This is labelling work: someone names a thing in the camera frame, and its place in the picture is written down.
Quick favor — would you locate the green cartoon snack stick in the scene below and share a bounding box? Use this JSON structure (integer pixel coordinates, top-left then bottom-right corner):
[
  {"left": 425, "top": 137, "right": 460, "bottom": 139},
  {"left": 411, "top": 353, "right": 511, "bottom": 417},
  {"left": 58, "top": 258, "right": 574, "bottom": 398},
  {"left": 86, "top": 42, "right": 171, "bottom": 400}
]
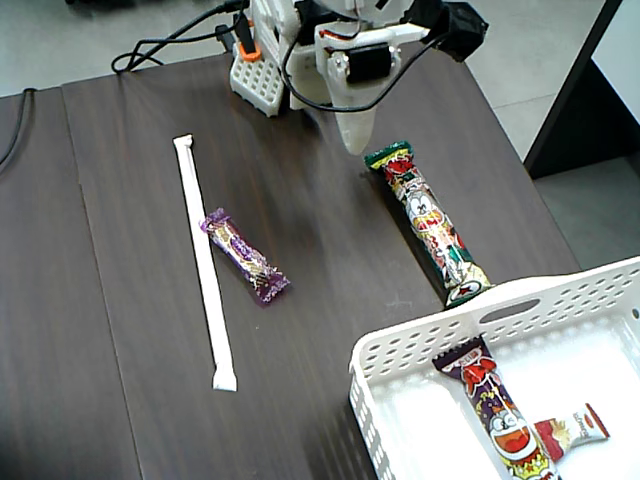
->
[{"left": 362, "top": 140, "right": 495, "bottom": 308}]

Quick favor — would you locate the purple cartoon snack stick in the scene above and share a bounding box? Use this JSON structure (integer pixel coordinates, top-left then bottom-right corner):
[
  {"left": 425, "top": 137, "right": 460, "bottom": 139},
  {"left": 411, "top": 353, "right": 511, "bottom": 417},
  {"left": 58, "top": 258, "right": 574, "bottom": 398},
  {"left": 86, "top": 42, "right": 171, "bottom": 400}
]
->
[{"left": 432, "top": 335, "right": 564, "bottom": 480}]

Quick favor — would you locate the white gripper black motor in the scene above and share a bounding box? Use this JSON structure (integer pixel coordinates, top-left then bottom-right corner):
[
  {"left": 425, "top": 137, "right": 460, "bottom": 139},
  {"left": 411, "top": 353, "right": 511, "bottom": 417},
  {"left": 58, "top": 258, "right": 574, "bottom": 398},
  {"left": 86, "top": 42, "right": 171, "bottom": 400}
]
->
[{"left": 315, "top": 24, "right": 431, "bottom": 155}]

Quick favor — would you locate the black cable with plug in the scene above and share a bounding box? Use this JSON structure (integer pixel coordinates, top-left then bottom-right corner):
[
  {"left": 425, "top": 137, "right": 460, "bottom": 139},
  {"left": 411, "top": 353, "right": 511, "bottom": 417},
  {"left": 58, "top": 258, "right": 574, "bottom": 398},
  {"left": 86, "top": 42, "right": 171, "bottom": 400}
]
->
[{"left": 110, "top": 0, "right": 251, "bottom": 75}]

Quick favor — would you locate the black taped wrist camera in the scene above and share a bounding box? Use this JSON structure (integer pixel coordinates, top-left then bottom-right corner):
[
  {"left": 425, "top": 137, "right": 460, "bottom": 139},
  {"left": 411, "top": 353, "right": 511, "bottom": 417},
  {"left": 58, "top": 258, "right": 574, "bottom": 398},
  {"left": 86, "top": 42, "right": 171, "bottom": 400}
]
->
[{"left": 407, "top": 0, "right": 490, "bottom": 64}]

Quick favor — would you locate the purple wrapped candy bar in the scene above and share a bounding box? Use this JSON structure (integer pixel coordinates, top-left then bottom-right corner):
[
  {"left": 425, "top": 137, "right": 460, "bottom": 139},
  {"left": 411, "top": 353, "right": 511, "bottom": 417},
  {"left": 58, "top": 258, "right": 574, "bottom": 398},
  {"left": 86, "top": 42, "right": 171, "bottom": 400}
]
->
[{"left": 198, "top": 207, "right": 291, "bottom": 305}]

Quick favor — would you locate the black cable at table edge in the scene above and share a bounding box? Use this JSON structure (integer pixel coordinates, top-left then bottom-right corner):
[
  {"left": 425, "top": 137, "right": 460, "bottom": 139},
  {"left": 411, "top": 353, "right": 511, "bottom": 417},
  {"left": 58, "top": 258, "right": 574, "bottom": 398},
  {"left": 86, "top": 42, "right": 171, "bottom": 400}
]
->
[{"left": 0, "top": 87, "right": 39, "bottom": 169}]

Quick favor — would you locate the thin black camera cable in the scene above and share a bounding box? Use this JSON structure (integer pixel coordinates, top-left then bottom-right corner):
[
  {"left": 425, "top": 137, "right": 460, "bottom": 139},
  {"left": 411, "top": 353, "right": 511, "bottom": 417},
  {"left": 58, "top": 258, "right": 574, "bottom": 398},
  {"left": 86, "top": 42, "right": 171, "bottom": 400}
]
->
[{"left": 280, "top": 29, "right": 449, "bottom": 114}]

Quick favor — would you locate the orange black clamp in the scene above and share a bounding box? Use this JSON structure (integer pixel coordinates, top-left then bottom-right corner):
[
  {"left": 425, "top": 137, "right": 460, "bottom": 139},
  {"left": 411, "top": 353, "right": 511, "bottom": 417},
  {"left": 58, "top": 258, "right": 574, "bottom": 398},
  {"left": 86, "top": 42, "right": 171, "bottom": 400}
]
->
[{"left": 214, "top": 14, "right": 264, "bottom": 64}]

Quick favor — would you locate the small red white oatmeal candy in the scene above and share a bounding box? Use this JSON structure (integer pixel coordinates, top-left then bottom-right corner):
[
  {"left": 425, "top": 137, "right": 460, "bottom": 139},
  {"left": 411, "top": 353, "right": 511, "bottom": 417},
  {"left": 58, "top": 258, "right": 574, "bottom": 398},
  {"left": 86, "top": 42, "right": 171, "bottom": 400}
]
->
[{"left": 533, "top": 402, "right": 611, "bottom": 462}]

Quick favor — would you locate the white perforated plastic tray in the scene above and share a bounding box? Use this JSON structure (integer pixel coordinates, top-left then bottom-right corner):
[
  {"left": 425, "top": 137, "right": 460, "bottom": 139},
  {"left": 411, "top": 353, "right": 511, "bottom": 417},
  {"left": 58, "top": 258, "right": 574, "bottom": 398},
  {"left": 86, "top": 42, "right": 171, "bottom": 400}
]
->
[{"left": 348, "top": 255, "right": 640, "bottom": 480}]

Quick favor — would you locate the white paper wrapped straw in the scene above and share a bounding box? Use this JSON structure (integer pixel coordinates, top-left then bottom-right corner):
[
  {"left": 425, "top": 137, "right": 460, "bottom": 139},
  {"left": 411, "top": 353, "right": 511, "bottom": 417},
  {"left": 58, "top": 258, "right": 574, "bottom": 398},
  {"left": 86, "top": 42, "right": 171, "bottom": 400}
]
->
[{"left": 172, "top": 133, "right": 239, "bottom": 393}]

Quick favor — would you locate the dark cabinet panel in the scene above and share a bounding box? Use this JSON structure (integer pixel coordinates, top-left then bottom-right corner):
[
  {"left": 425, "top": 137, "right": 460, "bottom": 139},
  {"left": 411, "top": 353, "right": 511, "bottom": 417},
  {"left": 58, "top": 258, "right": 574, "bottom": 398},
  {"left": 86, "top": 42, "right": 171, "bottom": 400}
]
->
[{"left": 522, "top": 0, "right": 640, "bottom": 180}]

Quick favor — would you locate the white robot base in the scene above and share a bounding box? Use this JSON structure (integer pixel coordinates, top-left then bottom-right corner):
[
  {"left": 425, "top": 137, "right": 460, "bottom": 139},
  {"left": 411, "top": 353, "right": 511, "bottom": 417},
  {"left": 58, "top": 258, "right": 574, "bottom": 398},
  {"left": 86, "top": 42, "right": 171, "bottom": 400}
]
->
[{"left": 229, "top": 0, "right": 321, "bottom": 119}]

